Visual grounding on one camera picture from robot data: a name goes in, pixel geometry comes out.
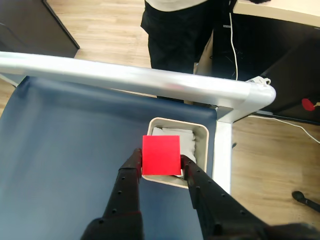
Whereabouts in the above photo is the gripper black left finger taped tip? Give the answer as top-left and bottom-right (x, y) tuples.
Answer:
(79, 148), (145, 240)

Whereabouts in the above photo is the red round object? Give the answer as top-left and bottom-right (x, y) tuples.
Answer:
(301, 98), (317, 112)

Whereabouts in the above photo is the cardboard box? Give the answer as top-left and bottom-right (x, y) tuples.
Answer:
(193, 29), (216, 76)

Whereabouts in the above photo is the white floor cable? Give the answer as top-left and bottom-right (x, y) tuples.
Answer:
(247, 114), (320, 145)

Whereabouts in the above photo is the black cabinet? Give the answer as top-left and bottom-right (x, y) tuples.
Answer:
(0, 0), (81, 59)

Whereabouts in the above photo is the black handled object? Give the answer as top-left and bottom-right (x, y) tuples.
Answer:
(291, 190), (320, 213)

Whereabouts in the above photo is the red cube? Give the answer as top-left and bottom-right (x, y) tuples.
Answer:
(141, 134), (182, 176)

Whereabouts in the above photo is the white hanging cable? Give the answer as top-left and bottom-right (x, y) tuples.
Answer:
(228, 12), (240, 81)

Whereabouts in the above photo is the gripper black right finger with holes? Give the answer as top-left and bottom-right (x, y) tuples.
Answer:
(179, 154), (272, 240)

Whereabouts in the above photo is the silver metal table frame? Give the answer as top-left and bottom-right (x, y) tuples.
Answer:
(0, 51), (277, 196)

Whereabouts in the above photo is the person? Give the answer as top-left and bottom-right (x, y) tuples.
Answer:
(140, 0), (221, 76)

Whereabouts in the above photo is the beige rounded box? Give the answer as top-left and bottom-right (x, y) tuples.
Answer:
(146, 117), (210, 190)

